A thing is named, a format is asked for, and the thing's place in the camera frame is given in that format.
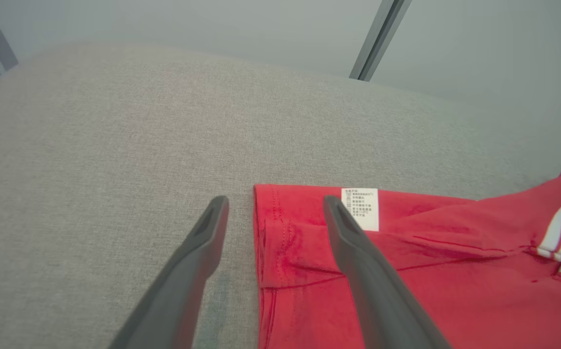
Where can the dark grey wall post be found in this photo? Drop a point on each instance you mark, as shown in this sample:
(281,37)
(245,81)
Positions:
(380,39)

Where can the grey fabric sofa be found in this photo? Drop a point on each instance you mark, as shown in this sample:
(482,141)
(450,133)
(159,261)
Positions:
(116,145)

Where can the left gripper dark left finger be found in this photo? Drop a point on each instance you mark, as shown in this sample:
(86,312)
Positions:
(179,300)

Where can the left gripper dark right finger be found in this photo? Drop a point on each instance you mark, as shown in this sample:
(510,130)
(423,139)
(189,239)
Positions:
(382,310)

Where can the red basketball jersey with numbers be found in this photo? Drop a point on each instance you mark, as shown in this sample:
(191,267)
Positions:
(455,291)

